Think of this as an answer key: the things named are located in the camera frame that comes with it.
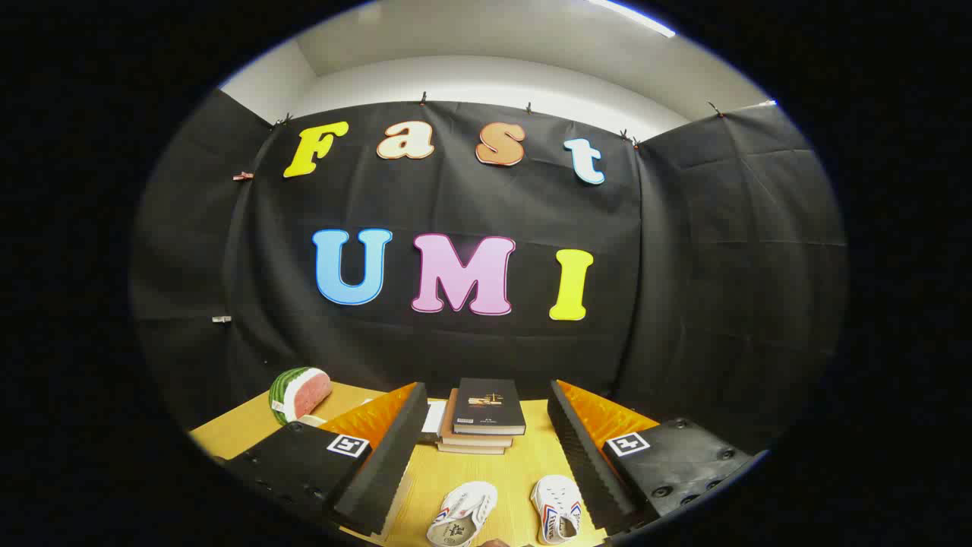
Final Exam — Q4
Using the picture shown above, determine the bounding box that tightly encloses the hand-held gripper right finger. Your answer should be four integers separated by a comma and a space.
547, 379, 768, 533

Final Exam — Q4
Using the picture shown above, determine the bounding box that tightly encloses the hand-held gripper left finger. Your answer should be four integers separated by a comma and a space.
216, 382, 430, 537

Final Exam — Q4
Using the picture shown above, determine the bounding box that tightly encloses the white canvas shoe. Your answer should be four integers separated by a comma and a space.
427, 481, 499, 547
530, 475, 584, 545

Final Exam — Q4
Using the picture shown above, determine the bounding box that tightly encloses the white book with portrait cover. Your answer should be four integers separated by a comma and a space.
421, 400, 449, 444

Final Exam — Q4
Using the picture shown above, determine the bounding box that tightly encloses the watermelon slice toy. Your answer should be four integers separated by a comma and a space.
268, 367, 333, 425

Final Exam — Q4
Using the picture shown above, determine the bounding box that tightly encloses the black backdrop cloth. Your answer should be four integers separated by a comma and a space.
129, 90, 847, 457

